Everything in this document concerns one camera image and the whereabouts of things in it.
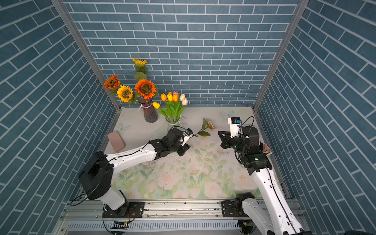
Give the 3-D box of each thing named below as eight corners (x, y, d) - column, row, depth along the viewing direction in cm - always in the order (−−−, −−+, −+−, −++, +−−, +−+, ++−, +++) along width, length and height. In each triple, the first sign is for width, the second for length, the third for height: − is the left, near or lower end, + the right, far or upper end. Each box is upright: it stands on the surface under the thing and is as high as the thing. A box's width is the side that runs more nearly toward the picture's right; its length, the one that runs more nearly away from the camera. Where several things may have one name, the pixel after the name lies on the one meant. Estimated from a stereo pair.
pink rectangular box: (115, 152, 97) (113, 150, 95) (108, 137, 105) (106, 134, 103) (126, 146, 100) (125, 144, 98) (118, 131, 108) (117, 129, 106)
